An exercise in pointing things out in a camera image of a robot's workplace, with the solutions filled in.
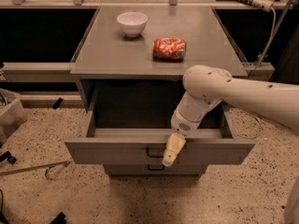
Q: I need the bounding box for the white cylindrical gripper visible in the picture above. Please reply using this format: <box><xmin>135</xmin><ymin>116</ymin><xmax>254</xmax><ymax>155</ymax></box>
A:
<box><xmin>163</xmin><ymin>92</ymin><xmax>221</xmax><ymax>167</ymax></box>

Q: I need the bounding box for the grey top drawer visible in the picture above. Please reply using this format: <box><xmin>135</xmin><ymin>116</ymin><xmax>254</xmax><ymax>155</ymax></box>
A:
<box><xmin>64</xmin><ymin>81</ymin><xmax>256</xmax><ymax>166</ymax></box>

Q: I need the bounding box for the grey drawer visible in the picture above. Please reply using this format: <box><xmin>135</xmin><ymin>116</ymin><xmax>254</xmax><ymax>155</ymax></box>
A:
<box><xmin>103</xmin><ymin>164</ymin><xmax>207</xmax><ymax>176</ymax></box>
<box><xmin>64</xmin><ymin>81</ymin><xmax>256</xmax><ymax>166</ymax></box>

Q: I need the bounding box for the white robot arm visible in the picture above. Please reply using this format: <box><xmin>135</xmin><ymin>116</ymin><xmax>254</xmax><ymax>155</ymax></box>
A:
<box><xmin>164</xmin><ymin>65</ymin><xmax>299</xmax><ymax>165</ymax></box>

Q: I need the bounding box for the grey bottom drawer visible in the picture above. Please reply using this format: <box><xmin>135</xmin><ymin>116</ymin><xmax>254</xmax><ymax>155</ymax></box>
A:
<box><xmin>103</xmin><ymin>164</ymin><xmax>207</xmax><ymax>176</ymax></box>

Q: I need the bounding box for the grey drawer cabinet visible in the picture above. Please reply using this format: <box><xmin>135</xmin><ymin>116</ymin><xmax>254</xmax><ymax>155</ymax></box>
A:
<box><xmin>70</xmin><ymin>5</ymin><xmax>249</xmax><ymax>177</ymax></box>

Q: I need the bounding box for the orange snack bag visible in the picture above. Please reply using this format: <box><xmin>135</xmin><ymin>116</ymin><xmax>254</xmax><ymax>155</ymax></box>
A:
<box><xmin>152</xmin><ymin>38</ymin><xmax>186</xmax><ymax>60</ymax></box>

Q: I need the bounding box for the long metal rod tool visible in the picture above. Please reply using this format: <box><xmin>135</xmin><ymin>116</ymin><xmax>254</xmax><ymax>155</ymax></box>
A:
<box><xmin>0</xmin><ymin>161</ymin><xmax>71</xmax><ymax>177</ymax></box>

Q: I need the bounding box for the small black floor clip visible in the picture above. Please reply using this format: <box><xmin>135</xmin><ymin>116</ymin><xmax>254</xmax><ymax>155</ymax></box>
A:
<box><xmin>52</xmin><ymin>97</ymin><xmax>64</xmax><ymax>109</ymax></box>

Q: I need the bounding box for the white ceramic bowl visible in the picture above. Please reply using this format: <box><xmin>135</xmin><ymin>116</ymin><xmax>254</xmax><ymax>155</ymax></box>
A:
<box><xmin>117</xmin><ymin>12</ymin><xmax>148</xmax><ymax>37</ymax></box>

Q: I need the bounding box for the black object bottom edge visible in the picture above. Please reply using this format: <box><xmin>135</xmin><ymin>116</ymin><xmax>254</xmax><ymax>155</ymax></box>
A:
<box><xmin>50</xmin><ymin>212</ymin><xmax>66</xmax><ymax>224</ymax></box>

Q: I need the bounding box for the clear plastic storage bin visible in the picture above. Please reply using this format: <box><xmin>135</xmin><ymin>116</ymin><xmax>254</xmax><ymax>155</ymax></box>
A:
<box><xmin>0</xmin><ymin>89</ymin><xmax>27</xmax><ymax>145</ymax></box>

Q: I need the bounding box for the white cable on floor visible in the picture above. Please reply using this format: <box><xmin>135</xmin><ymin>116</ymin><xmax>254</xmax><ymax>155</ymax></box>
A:
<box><xmin>236</xmin><ymin>7</ymin><xmax>278</xmax><ymax>140</ymax></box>

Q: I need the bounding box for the black bracket at left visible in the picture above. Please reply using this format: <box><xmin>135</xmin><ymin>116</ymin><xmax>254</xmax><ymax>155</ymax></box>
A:
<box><xmin>0</xmin><ymin>151</ymin><xmax>17</xmax><ymax>164</ymax></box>

